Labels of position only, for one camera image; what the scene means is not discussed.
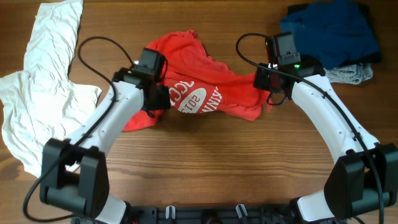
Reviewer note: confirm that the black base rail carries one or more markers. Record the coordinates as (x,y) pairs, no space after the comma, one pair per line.
(238,214)

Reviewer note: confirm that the folded blue garment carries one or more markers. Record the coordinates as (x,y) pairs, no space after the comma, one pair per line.
(329,31)

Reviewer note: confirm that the red printed t-shirt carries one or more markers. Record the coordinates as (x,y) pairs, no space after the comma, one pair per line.
(199,84)

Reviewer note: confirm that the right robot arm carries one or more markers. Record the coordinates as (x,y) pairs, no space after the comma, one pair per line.
(364,176)

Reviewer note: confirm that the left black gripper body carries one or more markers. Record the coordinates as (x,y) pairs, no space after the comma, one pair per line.
(160,98)

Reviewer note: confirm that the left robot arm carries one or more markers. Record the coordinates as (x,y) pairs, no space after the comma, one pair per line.
(74,171)

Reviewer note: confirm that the folded light grey garment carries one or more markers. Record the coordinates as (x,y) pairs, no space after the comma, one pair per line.
(350,74)

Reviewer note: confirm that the white t-shirt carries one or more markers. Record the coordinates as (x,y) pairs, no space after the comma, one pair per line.
(40,102)

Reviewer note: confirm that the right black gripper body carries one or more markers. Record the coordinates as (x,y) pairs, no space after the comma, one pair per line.
(262,80)

